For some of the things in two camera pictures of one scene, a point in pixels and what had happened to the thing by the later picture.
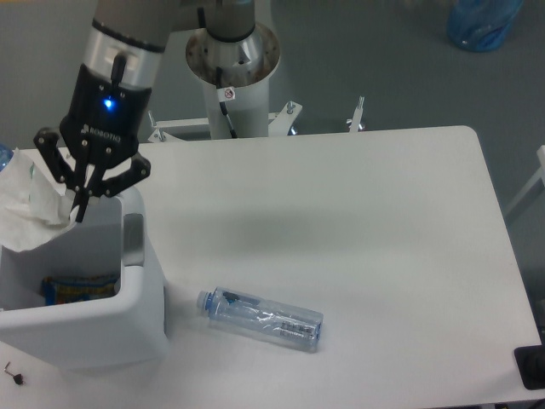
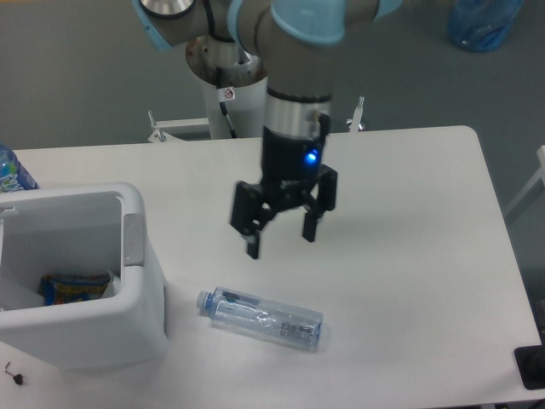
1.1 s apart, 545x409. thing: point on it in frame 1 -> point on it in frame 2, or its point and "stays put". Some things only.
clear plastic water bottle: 236,310 stays put
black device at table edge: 530,361 stays put
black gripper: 100,127 -> 289,166
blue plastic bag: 480,25 stays put
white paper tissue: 31,212 -> 113,287
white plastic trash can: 126,331 stays put
